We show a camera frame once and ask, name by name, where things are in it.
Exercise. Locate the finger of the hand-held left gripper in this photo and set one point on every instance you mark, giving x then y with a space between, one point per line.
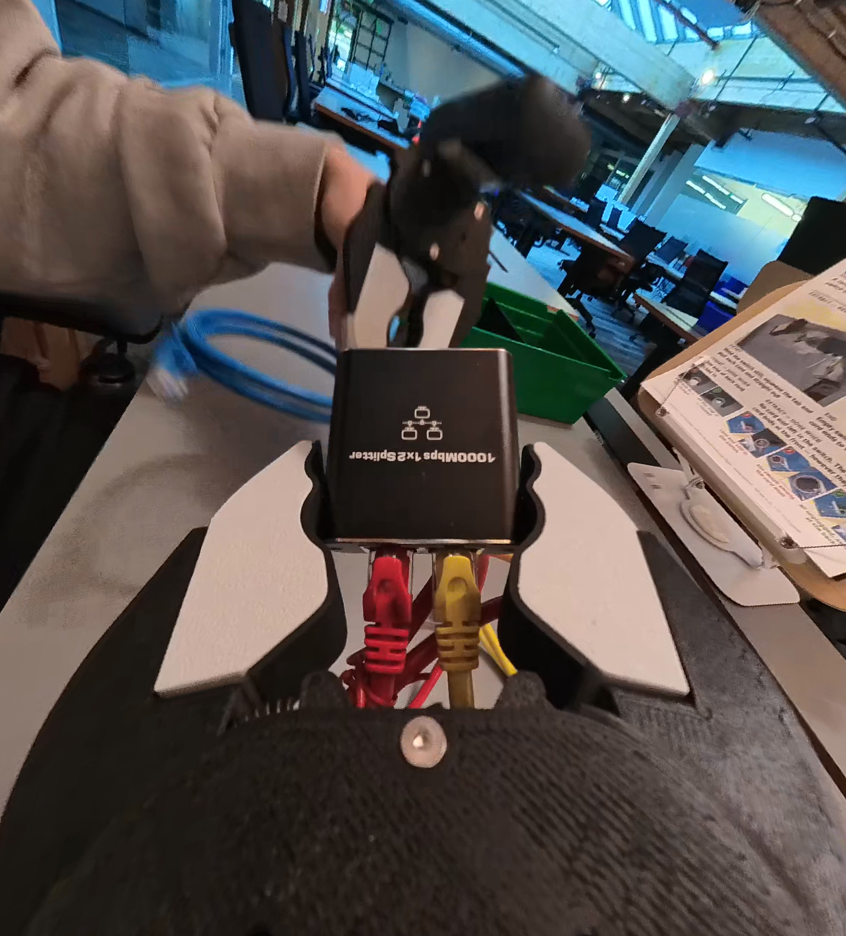
442 322
379 300

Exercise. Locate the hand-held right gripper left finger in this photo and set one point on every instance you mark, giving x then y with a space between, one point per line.
240 585

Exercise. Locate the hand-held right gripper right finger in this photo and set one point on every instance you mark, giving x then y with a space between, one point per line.
606 585

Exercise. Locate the black ethernet splitter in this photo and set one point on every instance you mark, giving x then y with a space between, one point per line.
423 424

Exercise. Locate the green plastic bin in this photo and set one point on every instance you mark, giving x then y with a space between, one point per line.
562 366

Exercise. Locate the person's left forearm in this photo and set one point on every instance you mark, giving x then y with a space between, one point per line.
101 146

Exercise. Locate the person's left hand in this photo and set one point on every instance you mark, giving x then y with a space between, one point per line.
347 176

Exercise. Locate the black office chair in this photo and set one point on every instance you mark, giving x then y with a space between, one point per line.
265 59

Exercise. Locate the printed instruction sheet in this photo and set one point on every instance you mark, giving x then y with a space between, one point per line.
803 410

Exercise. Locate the blue plastic bin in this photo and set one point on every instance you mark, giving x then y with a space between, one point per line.
723 310

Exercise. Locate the black monitor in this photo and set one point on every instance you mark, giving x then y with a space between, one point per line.
833 234

